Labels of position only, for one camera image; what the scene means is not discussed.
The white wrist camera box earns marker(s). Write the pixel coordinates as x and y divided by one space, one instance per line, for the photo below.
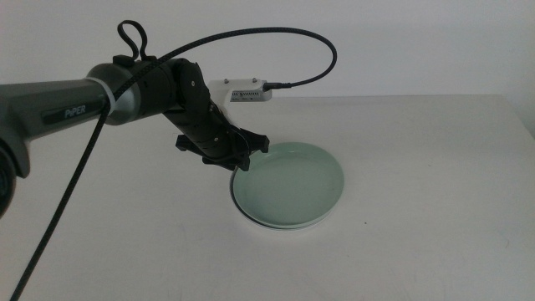
246 92

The mint green shallow bowl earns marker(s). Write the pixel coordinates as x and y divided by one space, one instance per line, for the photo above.
288 184

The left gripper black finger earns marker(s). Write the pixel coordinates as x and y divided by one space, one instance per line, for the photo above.
243 164
221 164

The white shallow bowl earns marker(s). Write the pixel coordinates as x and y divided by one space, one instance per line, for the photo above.
288 229

